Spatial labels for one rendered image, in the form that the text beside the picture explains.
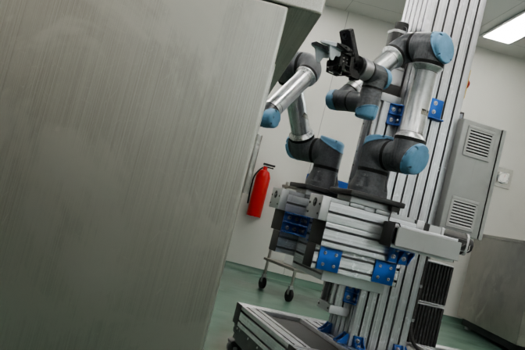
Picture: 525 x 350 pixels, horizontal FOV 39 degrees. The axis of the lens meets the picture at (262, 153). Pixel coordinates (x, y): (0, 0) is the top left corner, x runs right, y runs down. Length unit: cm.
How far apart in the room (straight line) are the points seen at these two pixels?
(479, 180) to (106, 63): 261
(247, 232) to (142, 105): 673
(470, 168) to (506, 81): 493
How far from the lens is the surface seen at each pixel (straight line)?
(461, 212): 312
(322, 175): 323
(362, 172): 280
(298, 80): 297
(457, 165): 310
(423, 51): 278
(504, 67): 805
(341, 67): 242
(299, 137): 329
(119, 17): 66
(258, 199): 718
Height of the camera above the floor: 69
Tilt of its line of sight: 4 degrees up
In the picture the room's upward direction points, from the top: 14 degrees clockwise
